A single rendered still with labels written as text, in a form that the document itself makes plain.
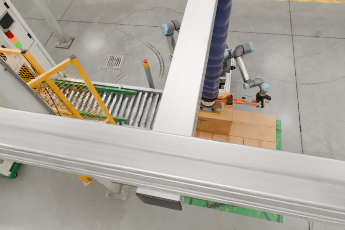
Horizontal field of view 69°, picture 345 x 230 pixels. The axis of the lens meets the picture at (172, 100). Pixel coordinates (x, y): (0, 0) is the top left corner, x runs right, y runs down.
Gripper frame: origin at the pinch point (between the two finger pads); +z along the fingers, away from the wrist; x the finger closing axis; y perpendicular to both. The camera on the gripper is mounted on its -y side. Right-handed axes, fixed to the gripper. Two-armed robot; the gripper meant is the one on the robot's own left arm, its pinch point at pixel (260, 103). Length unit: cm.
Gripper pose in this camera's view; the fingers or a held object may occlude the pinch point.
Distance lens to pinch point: 307.0
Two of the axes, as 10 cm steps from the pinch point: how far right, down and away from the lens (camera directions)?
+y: -9.8, -1.1, 1.6
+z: 0.8, 5.3, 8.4
